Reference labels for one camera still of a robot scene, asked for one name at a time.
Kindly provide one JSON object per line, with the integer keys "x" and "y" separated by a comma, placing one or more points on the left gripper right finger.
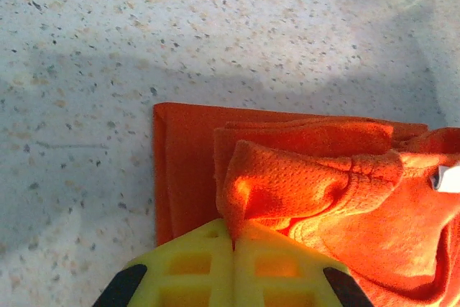
{"x": 309, "y": 285}

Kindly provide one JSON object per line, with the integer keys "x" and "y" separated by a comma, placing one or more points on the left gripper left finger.
{"x": 158, "y": 285}

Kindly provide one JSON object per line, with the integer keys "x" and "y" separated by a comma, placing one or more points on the orange t-shirt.
{"x": 323, "y": 195}

